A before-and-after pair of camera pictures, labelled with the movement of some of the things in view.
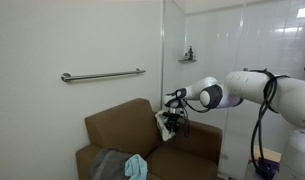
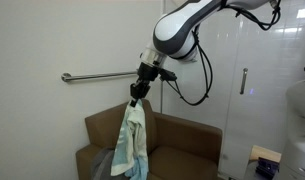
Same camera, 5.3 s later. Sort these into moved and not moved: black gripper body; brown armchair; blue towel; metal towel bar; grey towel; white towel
Moved: black gripper body; white towel
Not moved: blue towel; brown armchair; metal towel bar; grey towel
